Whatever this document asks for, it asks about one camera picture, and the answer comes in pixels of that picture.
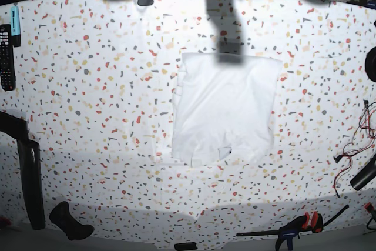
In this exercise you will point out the black TV remote control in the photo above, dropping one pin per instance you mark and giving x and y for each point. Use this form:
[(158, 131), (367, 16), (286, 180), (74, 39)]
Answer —
[(8, 78)]

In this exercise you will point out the teal highlighter marker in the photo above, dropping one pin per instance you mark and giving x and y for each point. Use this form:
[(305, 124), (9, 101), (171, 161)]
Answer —
[(15, 27)]

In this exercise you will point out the black cylinder right edge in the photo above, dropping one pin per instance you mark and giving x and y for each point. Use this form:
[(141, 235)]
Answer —
[(364, 176)]

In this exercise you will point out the black orange bar clamp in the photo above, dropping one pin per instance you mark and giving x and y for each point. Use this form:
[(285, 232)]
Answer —
[(293, 229)]

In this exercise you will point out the small black box bottom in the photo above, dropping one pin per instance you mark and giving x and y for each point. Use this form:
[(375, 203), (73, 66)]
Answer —
[(186, 246)]

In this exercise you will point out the black round object right edge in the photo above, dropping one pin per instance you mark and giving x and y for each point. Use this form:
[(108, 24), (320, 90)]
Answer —
[(370, 64)]

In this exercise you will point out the white T-shirt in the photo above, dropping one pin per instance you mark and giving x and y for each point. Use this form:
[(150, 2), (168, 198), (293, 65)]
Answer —
[(222, 108)]

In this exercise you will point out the black bar clamp left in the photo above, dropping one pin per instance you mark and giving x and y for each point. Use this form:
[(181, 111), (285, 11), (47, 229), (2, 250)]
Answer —
[(30, 168)]

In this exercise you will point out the orange clip right edge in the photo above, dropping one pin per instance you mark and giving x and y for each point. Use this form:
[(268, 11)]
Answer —
[(369, 208)]

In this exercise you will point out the terrazzo pattern table cloth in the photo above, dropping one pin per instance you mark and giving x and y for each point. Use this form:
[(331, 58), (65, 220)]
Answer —
[(95, 79)]

